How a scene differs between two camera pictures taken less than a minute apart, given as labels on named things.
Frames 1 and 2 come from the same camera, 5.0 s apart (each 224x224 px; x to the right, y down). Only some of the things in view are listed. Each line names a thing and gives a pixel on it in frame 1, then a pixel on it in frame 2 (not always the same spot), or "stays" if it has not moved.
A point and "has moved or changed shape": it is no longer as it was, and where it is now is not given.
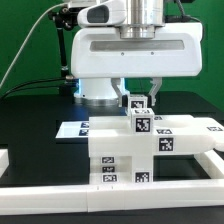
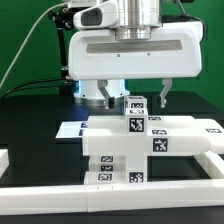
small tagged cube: [137, 101] has moved or changed shape
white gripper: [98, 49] stays
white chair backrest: [172, 134] stays
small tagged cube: [142, 121] has moved or changed shape
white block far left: [4, 160] stays
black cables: [52, 88] stays
